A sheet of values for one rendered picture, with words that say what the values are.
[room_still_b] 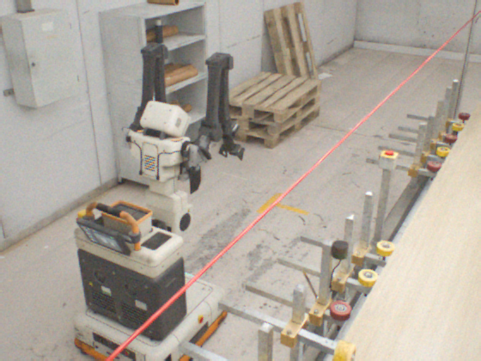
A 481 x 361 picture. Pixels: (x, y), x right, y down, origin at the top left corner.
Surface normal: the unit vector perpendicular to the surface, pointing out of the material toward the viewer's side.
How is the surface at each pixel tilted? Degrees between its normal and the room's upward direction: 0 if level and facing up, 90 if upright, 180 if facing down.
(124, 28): 90
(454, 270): 0
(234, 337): 0
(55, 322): 0
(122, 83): 90
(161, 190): 82
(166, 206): 82
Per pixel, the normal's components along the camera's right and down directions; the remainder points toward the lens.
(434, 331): 0.00, -0.90
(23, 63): -0.51, 0.38
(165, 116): -0.38, -0.33
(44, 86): 0.86, 0.22
